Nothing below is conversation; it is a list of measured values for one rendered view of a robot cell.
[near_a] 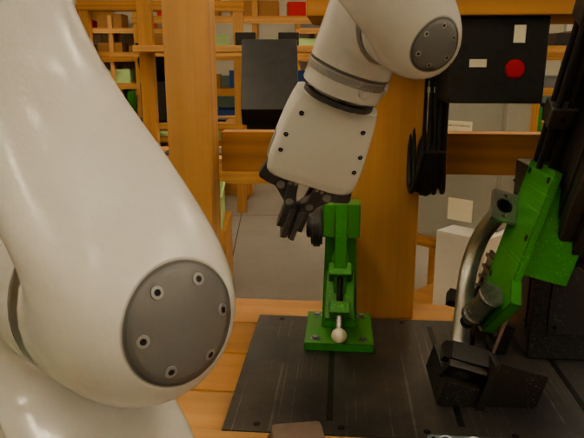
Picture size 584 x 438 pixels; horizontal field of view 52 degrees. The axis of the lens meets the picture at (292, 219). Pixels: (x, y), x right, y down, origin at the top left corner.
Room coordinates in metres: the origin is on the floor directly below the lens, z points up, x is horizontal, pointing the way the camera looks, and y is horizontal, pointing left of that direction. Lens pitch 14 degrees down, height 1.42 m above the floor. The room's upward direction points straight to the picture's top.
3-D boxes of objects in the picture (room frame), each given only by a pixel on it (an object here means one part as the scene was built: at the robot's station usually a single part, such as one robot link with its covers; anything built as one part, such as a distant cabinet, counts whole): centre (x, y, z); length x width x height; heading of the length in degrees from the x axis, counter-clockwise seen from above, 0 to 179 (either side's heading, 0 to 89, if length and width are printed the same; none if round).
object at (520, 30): (1.15, -0.37, 1.42); 0.17 x 0.12 x 0.15; 85
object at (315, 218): (1.10, -0.04, 1.12); 0.07 x 0.03 x 0.08; 175
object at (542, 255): (0.88, -0.38, 1.17); 0.13 x 0.12 x 0.20; 85
